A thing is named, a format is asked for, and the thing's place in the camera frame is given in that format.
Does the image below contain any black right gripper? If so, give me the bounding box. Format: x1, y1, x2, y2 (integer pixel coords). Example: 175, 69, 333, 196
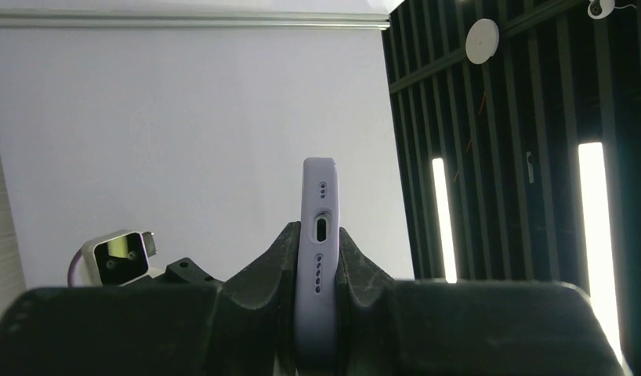
154, 258, 223, 285

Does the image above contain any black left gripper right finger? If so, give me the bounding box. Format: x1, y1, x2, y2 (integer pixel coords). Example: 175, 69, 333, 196
337, 230, 624, 375

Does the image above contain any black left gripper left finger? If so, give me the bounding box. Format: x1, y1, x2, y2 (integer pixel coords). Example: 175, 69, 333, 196
0, 222, 300, 375

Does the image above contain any lilac phone case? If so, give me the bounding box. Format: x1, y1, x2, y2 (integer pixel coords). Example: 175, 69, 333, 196
293, 157, 340, 375

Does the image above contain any ceiling light strip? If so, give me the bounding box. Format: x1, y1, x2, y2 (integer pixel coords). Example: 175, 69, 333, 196
578, 142, 623, 362

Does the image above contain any white round ceiling device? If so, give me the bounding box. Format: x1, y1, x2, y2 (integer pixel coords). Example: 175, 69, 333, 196
465, 18, 500, 65

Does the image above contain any aluminium frame rail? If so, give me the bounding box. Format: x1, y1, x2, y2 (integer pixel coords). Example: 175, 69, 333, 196
0, 8, 390, 31

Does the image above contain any white security camera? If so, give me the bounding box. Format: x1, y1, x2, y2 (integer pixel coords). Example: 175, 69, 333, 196
587, 0, 616, 20

